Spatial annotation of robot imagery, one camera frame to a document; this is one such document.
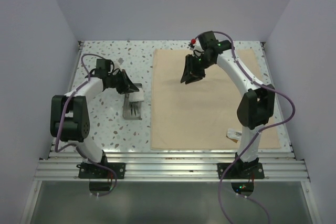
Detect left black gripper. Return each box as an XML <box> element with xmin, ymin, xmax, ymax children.
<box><xmin>107</xmin><ymin>69</ymin><xmax>139</xmax><ymax>94</ymax></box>

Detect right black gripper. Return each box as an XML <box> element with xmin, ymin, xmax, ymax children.
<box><xmin>181</xmin><ymin>54</ymin><xmax>215</xmax><ymax>84</ymax></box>

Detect long surgical scissors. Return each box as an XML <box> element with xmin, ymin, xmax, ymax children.
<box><xmin>129</xmin><ymin>103</ymin><xmax>140</xmax><ymax>117</ymax></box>

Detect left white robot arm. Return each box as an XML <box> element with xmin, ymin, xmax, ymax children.
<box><xmin>50</xmin><ymin>55</ymin><xmax>140</xmax><ymax>178</ymax></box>

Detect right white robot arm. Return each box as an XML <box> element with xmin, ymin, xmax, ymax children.
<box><xmin>181</xmin><ymin>31</ymin><xmax>275</xmax><ymax>178</ymax></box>

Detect beige surgical cloth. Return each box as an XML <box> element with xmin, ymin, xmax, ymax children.
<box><xmin>151</xmin><ymin>48</ymin><xmax>282</xmax><ymax>150</ymax></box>

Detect metal instrument tray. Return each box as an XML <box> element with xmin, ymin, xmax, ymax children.
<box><xmin>122</xmin><ymin>83</ymin><xmax>144</xmax><ymax>120</ymax></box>

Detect sealed blade packet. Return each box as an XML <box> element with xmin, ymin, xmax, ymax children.
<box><xmin>226</xmin><ymin>129</ymin><xmax>242</xmax><ymax>143</ymax></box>

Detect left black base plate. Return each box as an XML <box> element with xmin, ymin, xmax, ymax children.
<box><xmin>76</xmin><ymin>162</ymin><xmax>126</xmax><ymax>179</ymax></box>

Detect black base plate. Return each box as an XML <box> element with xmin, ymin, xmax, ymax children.
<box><xmin>76</xmin><ymin>162</ymin><xmax>126</xmax><ymax>179</ymax></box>
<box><xmin>223</xmin><ymin>162</ymin><xmax>265</xmax><ymax>180</ymax></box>

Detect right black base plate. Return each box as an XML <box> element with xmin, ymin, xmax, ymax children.
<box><xmin>223</xmin><ymin>162</ymin><xmax>265</xmax><ymax>180</ymax></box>

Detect aluminium mounting rail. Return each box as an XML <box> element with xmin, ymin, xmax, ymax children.
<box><xmin>34</xmin><ymin>152</ymin><xmax>310</xmax><ymax>182</ymax></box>

